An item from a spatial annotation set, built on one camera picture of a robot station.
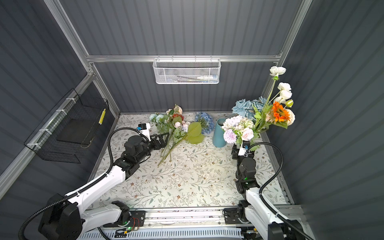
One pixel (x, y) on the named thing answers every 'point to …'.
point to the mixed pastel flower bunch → (170, 121)
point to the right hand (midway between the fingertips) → (245, 142)
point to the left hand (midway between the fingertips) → (163, 134)
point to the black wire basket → (71, 127)
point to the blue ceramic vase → (218, 139)
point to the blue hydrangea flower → (207, 125)
